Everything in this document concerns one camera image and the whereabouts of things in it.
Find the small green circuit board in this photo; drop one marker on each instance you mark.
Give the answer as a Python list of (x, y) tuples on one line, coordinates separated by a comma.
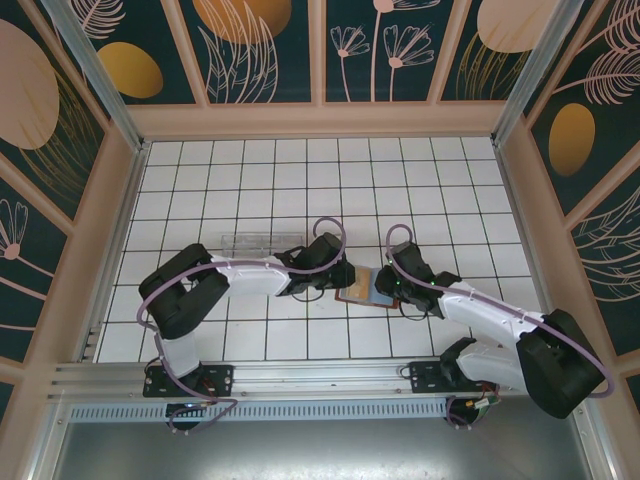
[(482, 402)]

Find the grey metal panel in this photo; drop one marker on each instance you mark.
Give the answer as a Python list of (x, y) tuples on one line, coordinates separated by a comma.
[(320, 450)]

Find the aluminium corner post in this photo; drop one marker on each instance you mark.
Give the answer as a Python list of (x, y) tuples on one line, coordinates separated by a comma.
[(540, 65), (95, 65)]

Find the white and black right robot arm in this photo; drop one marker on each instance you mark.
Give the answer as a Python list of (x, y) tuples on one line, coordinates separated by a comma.
[(480, 310)]

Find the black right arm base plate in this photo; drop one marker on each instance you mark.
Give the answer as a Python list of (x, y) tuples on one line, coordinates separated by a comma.
[(425, 377)]

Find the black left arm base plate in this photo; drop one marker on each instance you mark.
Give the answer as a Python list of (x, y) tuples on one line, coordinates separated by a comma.
[(222, 380)]

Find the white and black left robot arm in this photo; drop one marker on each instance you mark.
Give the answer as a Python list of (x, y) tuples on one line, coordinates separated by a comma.
[(250, 277)]

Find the aluminium mounting rail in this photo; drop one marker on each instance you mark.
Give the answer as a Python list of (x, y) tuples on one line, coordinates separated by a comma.
[(320, 380)]

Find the clear plastic tray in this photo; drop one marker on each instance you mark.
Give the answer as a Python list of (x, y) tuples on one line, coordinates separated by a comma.
[(250, 245)]

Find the brown leather card holder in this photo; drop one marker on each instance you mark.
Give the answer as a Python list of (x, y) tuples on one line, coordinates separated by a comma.
[(362, 292)]

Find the aluminium side rail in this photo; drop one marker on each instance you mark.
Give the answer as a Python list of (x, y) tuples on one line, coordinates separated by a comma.
[(128, 200)]

